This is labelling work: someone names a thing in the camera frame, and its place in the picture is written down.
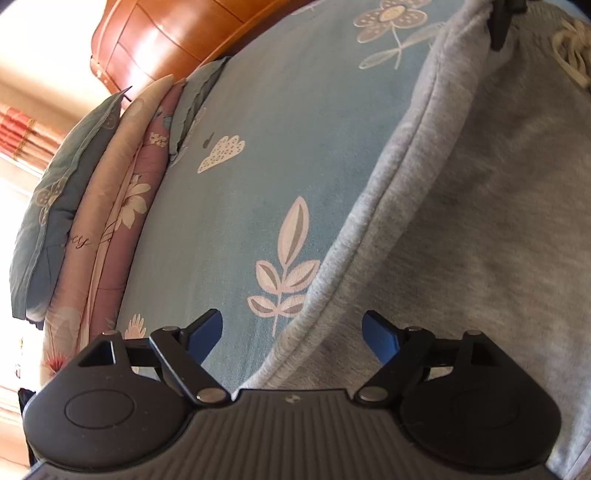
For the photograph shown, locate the orange wooden headboard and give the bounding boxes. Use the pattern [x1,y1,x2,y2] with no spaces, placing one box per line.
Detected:
[90,0,311,101]

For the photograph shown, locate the blue floral bed sheet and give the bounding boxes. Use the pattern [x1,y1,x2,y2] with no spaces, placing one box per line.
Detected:
[118,1,469,391]

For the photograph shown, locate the grey sweatpants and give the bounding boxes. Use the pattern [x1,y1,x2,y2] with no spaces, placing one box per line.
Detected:
[247,1,590,479]

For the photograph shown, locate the pink floral folded quilt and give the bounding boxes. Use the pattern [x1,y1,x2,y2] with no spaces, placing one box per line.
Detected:
[40,75,174,385]

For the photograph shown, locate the right striped curtain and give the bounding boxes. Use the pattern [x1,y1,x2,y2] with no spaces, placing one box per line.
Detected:
[0,104,65,174]

